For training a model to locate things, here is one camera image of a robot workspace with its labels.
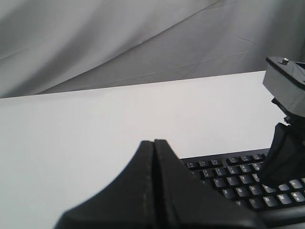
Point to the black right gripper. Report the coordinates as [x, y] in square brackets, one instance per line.
[286, 156]

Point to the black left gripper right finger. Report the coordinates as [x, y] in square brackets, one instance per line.
[182, 201]

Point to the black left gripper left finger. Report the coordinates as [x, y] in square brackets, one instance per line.
[134, 200]

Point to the black acer keyboard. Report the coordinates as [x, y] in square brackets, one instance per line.
[234, 175]

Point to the grey backdrop cloth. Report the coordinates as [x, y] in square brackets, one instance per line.
[51, 46]

